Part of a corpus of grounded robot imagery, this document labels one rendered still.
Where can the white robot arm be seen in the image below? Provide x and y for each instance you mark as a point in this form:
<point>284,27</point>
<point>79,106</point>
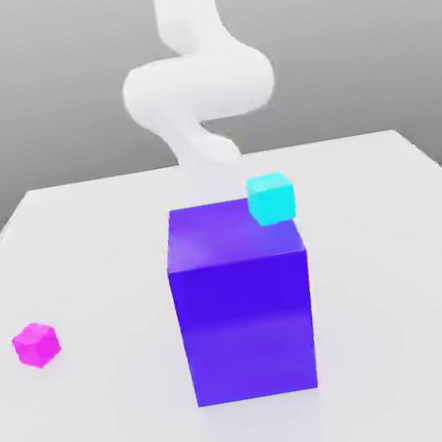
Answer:
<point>198,87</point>

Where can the small cyan cube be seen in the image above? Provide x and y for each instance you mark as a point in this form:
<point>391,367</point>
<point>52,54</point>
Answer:
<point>271,199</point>

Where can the small magenta cube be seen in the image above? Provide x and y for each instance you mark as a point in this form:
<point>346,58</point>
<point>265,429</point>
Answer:
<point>36,345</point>

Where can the large purple box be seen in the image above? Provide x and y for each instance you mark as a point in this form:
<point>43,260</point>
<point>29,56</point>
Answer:
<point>246,322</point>

